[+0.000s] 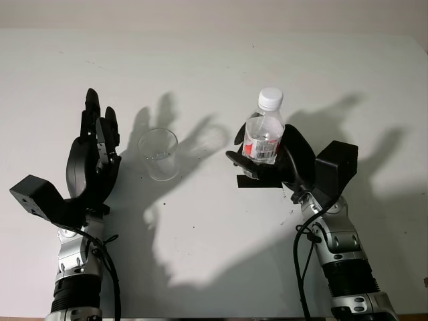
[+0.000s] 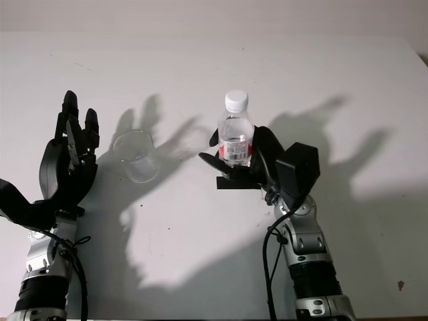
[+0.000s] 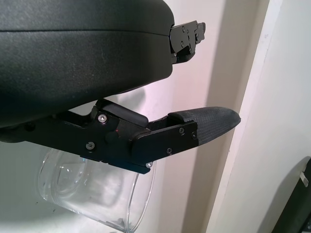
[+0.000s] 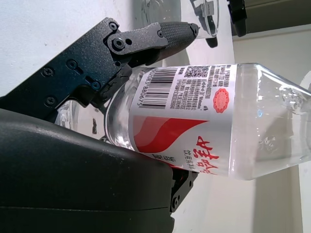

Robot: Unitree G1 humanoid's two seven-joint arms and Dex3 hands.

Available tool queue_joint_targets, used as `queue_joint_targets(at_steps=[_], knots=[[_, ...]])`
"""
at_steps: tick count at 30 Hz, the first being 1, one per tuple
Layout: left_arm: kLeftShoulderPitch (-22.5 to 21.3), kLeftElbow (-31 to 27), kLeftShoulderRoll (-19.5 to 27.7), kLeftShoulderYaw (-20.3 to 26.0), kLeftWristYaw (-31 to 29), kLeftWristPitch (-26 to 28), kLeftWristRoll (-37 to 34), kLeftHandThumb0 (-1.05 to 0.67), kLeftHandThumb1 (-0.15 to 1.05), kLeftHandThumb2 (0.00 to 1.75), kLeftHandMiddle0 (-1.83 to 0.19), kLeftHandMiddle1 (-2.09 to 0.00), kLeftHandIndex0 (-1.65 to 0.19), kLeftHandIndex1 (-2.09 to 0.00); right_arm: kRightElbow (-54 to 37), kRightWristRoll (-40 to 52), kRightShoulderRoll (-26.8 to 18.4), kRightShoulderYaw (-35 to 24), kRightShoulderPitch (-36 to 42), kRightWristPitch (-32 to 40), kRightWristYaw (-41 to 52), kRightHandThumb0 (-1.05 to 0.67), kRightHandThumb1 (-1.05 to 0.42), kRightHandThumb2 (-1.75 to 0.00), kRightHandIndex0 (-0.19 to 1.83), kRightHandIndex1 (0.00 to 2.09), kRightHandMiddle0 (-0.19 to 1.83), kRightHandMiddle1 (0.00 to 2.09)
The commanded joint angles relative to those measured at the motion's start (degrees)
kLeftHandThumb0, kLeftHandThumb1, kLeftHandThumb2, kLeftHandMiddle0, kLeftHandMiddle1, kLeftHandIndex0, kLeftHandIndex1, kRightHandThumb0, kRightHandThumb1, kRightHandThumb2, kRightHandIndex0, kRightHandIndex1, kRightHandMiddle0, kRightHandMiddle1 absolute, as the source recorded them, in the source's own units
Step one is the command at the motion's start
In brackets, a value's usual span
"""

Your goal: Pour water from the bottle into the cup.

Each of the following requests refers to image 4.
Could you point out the clear plastic cup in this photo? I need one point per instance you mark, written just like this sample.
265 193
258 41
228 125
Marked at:
170 12

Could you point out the clear water bottle white cap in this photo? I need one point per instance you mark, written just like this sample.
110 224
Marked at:
194 116

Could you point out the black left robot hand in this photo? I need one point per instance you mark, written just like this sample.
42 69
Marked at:
239 14

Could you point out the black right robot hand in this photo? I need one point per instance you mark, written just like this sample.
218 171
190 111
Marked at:
73 184

